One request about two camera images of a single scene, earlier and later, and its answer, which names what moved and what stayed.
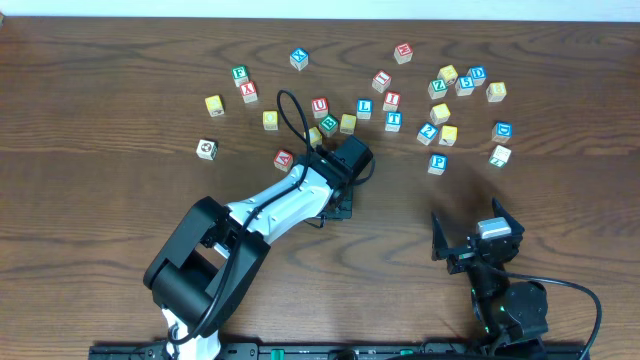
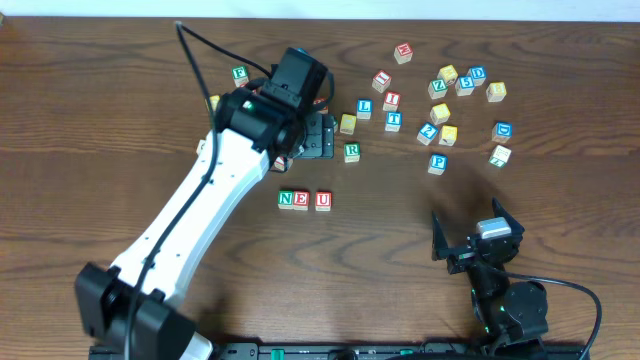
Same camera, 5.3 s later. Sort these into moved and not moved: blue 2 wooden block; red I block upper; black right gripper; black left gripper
Moved: black left gripper
Not moved: black right gripper; blue 2 wooden block; red I block upper
